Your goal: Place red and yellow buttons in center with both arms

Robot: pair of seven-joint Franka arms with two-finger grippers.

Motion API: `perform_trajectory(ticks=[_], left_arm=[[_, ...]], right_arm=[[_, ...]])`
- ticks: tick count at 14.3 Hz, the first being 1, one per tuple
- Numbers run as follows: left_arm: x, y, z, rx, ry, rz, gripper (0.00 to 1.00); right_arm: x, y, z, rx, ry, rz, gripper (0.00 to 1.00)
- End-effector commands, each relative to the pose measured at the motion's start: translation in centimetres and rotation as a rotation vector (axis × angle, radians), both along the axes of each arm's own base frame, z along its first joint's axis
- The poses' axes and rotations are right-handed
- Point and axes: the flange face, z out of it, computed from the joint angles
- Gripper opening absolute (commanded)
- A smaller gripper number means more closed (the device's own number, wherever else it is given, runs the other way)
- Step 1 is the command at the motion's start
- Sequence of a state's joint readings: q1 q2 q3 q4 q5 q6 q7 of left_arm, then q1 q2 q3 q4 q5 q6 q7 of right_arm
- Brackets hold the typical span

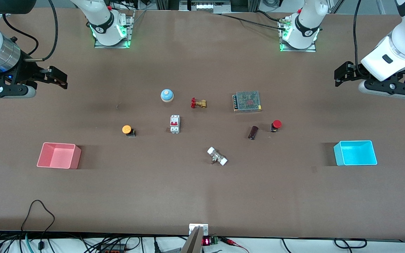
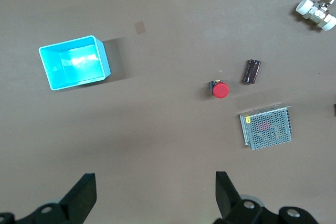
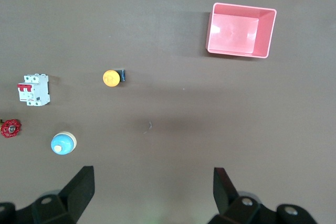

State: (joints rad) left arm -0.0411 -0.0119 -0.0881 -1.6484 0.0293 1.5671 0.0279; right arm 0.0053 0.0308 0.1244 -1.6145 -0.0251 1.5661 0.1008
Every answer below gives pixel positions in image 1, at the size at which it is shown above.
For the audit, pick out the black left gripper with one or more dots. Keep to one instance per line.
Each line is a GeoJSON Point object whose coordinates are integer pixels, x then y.
{"type": "Point", "coordinates": [355, 72]}

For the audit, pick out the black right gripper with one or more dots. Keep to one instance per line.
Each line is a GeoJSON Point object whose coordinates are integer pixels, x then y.
{"type": "Point", "coordinates": [26, 72]}

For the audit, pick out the red push button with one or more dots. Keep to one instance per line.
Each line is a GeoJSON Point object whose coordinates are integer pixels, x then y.
{"type": "Point", "coordinates": [277, 123]}

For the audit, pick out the yellow push button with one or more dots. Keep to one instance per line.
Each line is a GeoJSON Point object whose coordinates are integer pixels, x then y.
{"type": "Point", "coordinates": [126, 129]}

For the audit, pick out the pink plastic bin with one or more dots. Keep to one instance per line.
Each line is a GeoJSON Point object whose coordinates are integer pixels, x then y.
{"type": "Point", "coordinates": [60, 156]}

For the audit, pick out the cyan plastic bin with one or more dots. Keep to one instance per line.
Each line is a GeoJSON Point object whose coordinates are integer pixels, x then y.
{"type": "Point", "coordinates": [355, 154]}

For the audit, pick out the metal mesh power supply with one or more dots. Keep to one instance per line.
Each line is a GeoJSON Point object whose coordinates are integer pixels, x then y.
{"type": "Point", "coordinates": [247, 101]}

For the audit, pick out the dark brown capacitor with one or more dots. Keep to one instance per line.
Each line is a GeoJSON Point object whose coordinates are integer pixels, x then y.
{"type": "Point", "coordinates": [253, 133]}

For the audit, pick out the blue call bell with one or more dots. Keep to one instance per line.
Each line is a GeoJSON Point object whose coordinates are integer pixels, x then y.
{"type": "Point", "coordinates": [167, 95]}

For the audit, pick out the white red circuit breaker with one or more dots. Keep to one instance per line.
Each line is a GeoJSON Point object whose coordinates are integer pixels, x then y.
{"type": "Point", "coordinates": [174, 124]}

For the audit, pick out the metal fitting with white ends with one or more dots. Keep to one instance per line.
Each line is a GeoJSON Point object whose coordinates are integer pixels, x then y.
{"type": "Point", "coordinates": [217, 156]}

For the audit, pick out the black box with red switches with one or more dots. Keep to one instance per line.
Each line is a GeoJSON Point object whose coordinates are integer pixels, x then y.
{"type": "Point", "coordinates": [113, 250]}

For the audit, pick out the red clip lead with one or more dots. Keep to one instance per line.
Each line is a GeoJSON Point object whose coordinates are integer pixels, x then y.
{"type": "Point", "coordinates": [231, 241]}

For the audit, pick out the red LED display module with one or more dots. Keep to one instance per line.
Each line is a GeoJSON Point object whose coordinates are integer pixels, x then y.
{"type": "Point", "coordinates": [206, 241]}

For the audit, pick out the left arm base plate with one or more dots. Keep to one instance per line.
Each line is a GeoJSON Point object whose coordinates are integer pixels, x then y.
{"type": "Point", "coordinates": [308, 50]}

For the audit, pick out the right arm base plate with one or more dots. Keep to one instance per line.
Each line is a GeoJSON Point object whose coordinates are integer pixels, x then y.
{"type": "Point", "coordinates": [130, 31]}

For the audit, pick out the white device in aluminium frame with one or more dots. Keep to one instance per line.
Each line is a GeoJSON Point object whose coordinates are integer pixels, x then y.
{"type": "Point", "coordinates": [206, 6]}

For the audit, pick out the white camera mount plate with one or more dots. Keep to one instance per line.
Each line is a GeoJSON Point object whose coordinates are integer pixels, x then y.
{"type": "Point", "coordinates": [192, 228]}

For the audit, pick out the grey camera pole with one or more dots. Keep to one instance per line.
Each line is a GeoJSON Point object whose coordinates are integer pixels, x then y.
{"type": "Point", "coordinates": [193, 244]}

